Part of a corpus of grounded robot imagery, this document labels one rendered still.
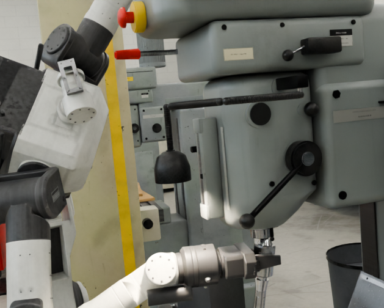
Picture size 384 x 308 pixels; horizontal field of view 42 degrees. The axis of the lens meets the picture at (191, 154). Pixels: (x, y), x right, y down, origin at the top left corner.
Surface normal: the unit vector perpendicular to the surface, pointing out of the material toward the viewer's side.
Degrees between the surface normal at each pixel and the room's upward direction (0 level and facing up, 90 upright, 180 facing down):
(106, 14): 92
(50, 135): 58
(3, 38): 90
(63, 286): 94
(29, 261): 70
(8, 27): 90
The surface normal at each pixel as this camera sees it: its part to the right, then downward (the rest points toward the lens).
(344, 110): 0.32, 0.06
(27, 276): 0.13, -0.26
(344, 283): -0.78, 0.19
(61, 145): 0.36, -0.50
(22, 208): -0.14, -0.26
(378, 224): -0.94, 0.11
